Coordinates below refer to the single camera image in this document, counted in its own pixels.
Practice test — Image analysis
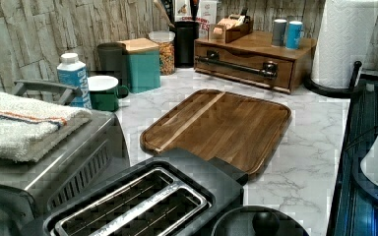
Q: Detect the grey shaker can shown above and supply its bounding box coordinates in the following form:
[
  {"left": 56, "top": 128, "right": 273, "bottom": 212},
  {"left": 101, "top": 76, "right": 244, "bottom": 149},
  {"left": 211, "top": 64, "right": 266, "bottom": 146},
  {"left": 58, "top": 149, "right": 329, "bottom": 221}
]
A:
[{"left": 272, "top": 19, "right": 287, "bottom": 46}]

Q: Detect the glass jar of cereal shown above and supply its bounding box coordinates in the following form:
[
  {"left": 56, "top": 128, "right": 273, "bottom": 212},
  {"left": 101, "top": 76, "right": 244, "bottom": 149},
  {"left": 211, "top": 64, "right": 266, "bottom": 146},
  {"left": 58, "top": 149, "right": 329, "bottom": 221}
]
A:
[{"left": 149, "top": 30, "right": 175, "bottom": 75}]

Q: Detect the cereal box red lettering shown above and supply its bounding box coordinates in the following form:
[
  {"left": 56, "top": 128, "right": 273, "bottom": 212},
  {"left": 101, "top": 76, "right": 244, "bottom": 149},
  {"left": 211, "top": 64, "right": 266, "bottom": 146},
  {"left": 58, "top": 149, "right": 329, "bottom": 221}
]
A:
[{"left": 173, "top": 0, "right": 218, "bottom": 38}]

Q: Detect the black pot lid with knob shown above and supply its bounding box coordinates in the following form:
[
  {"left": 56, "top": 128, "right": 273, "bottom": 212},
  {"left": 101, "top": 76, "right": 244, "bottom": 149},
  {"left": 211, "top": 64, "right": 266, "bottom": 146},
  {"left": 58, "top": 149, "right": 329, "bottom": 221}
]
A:
[{"left": 211, "top": 206, "right": 309, "bottom": 236}]

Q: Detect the black dish drying rack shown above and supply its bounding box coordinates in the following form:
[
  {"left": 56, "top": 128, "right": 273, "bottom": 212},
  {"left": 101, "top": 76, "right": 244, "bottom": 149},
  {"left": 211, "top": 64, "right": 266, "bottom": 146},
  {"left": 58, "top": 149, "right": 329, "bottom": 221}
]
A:
[{"left": 326, "top": 74, "right": 378, "bottom": 236}]

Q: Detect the dark grey cup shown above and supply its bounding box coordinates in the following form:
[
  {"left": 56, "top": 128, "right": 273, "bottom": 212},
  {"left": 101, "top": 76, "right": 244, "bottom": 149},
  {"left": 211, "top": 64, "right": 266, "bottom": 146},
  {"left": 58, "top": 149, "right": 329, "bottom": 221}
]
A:
[{"left": 96, "top": 42, "right": 127, "bottom": 86}]

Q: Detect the folded white striped towel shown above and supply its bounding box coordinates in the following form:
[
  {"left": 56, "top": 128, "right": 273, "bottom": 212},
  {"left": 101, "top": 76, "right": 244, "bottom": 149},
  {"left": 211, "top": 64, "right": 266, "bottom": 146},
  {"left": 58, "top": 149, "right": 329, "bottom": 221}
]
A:
[{"left": 0, "top": 91, "right": 92, "bottom": 162}]

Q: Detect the black two-slot toaster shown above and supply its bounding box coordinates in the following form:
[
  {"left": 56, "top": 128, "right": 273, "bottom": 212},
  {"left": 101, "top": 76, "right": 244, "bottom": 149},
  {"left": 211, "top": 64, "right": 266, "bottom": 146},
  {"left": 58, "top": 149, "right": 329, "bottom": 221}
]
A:
[{"left": 21, "top": 148, "right": 248, "bottom": 236}]

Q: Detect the white paper towel roll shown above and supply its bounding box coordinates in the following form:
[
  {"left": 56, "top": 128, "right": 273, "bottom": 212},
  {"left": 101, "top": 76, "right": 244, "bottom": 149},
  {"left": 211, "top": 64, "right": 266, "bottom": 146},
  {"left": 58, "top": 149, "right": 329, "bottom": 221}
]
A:
[{"left": 311, "top": 0, "right": 378, "bottom": 89}]

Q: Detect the black utensil holder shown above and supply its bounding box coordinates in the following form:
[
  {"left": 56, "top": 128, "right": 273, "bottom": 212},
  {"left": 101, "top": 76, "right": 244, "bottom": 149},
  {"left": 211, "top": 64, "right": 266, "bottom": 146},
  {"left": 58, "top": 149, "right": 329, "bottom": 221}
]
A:
[{"left": 171, "top": 22, "right": 199, "bottom": 68}]

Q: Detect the green enamel mug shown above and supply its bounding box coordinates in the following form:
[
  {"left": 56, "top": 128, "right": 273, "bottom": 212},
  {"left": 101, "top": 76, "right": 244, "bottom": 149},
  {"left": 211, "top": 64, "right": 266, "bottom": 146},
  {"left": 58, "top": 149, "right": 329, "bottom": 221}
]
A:
[{"left": 88, "top": 75, "right": 129, "bottom": 112}]

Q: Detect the teal canister wooden lid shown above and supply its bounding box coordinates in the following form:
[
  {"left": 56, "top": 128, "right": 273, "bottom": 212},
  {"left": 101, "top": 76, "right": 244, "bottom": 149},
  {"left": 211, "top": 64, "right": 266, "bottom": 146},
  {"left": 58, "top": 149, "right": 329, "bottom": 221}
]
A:
[{"left": 118, "top": 38, "right": 160, "bottom": 93}]

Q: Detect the wooden cutting board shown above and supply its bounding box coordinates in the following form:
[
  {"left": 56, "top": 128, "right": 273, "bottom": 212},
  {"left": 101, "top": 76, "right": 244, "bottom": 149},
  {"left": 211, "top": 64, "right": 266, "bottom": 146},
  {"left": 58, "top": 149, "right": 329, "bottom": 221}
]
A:
[{"left": 140, "top": 89, "right": 291, "bottom": 176}]

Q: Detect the wooden tray with tea bags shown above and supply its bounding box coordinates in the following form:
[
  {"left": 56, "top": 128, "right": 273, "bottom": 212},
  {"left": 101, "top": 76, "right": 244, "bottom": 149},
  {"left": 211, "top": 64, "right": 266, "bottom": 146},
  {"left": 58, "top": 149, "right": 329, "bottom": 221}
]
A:
[{"left": 208, "top": 7, "right": 253, "bottom": 43}]

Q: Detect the wooden spoon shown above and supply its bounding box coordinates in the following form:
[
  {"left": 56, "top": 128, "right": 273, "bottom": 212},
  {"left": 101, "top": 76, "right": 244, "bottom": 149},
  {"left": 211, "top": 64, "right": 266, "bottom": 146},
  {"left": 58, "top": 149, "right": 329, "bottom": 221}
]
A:
[{"left": 153, "top": 0, "right": 175, "bottom": 28}]

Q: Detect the black paper towel stand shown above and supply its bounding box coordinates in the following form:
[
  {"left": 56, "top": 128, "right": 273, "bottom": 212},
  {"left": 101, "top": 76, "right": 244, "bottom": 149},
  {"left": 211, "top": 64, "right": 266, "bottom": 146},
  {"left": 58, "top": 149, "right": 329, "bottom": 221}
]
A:
[{"left": 303, "top": 61, "right": 362, "bottom": 98}]

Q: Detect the wooden drawer cabinet box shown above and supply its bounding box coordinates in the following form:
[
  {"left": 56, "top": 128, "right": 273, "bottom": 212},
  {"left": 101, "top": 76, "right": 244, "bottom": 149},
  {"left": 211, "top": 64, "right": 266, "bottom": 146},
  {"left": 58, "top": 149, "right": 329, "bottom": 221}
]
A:
[{"left": 194, "top": 31, "right": 316, "bottom": 94}]

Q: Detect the blue shaker can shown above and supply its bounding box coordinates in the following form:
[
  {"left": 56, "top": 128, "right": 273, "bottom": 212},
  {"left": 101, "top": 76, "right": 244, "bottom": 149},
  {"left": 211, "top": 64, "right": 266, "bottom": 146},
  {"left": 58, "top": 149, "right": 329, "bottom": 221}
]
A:
[{"left": 285, "top": 21, "right": 303, "bottom": 49}]

